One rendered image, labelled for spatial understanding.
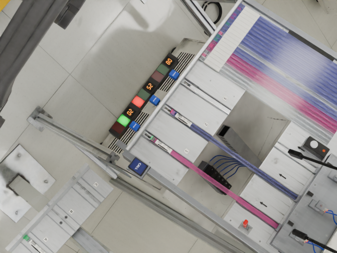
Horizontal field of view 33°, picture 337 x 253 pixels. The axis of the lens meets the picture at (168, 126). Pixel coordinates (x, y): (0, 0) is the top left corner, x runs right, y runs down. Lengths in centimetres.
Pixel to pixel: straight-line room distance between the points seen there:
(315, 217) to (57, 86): 124
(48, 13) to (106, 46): 180
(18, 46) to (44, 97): 166
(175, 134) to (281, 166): 36
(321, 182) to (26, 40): 121
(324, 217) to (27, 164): 129
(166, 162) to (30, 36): 111
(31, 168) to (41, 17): 178
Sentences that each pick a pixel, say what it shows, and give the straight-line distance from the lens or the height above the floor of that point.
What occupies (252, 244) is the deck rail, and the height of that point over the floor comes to 107.
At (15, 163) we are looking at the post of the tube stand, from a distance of 246.
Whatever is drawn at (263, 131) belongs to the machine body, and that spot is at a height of 62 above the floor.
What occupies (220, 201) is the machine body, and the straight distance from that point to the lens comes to 228.
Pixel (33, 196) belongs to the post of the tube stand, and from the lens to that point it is 229.
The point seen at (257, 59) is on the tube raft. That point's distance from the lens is 193.
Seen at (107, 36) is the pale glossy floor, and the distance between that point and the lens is 254.
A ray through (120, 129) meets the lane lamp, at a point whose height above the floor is 66.
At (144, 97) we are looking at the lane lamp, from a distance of 189.
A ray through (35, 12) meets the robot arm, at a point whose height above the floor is 152.
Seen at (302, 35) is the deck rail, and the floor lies 90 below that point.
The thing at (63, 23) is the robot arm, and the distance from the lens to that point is 105.
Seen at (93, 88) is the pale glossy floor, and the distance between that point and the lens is 254.
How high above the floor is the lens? 222
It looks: 53 degrees down
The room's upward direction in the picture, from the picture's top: 111 degrees clockwise
